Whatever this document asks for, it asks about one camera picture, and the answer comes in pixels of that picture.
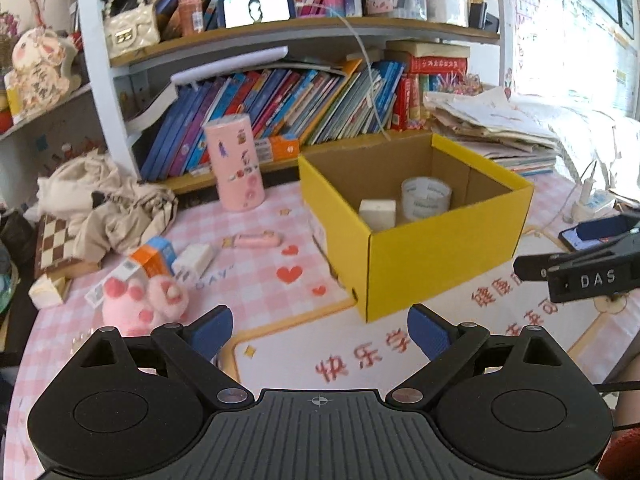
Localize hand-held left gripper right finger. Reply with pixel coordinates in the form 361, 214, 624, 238
384, 303, 573, 411

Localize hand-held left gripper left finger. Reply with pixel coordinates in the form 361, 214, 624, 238
70, 305, 254, 411

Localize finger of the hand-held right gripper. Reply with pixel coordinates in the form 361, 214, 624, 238
576, 213, 640, 242
513, 242, 640, 305

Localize pink plush paw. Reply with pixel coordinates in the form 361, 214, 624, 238
101, 277, 153, 337
147, 275, 191, 323

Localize white tissue packet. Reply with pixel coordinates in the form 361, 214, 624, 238
171, 243, 215, 282

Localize yellow cardboard box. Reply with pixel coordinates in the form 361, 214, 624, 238
298, 132, 535, 323

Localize white power strip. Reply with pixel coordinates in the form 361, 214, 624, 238
562, 160, 617, 223

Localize dark smartphone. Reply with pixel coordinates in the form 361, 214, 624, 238
559, 226, 601, 252

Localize orange blue toothpaste box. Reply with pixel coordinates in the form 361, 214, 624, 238
85, 236, 177, 307

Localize clear tape roll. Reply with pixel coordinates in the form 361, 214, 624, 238
401, 177, 453, 222

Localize white eraser block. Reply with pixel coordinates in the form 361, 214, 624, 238
359, 199, 397, 231

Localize person's leg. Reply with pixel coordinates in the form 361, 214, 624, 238
597, 335, 640, 480

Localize stack of loose papers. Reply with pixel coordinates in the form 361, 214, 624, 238
424, 85, 563, 177

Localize beige crumpled cloth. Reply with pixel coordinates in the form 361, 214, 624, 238
37, 152, 179, 263

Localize pink tissue roll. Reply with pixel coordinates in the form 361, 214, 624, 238
202, 114, 266, 212

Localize small cream box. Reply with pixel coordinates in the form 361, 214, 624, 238
28, 274, 73, 309

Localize checkerboard box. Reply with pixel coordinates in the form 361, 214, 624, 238
34, 212, 103, 281

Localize orange white carton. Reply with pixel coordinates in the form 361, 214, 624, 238
255, 135, 301, 163

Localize dark cloth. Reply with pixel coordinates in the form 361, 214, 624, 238
0, 207, 38, 311

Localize stack of red books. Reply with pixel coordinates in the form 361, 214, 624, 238
385, 40, 472, 131

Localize row of colourful books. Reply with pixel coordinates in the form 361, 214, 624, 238
125, 57, 408, 181

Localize small black box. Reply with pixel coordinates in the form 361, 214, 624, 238
469, 2, 501, 33

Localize white wooden bookshelf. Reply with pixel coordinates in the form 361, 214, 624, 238
75, 0, 516, 196

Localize white pen holder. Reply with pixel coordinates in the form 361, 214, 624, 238
426, 0, 470, 28

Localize clear pen holder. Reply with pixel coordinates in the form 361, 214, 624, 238
397, 0, 428, 21

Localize lucky cat figurine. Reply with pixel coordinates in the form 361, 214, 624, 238
4, 27, 83, 123

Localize cream pearl handbag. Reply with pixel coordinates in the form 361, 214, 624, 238
102, 0, 162, 59

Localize pink pump bottle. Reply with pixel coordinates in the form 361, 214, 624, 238
178, 0, 206, 37

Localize smartphone with lit screen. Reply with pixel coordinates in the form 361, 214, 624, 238
222, 0, 297, 28

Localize alphabet wall poster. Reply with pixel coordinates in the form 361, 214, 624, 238
512, 0, 568, 96

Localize white cable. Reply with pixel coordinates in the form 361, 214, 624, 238
295, 2, 396, 141

